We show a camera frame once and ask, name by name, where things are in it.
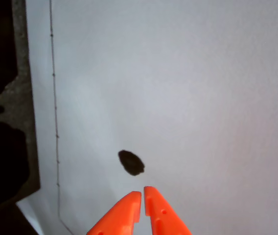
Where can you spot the white paper sheet with lines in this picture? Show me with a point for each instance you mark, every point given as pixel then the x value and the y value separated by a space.
pixel 178 98

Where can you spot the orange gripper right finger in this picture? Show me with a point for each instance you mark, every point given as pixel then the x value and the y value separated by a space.
pixel 161 215

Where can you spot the black dot mark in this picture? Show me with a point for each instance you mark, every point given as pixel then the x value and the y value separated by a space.
pixel 131 162

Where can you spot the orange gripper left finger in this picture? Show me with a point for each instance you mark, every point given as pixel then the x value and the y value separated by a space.
pixel 122 215

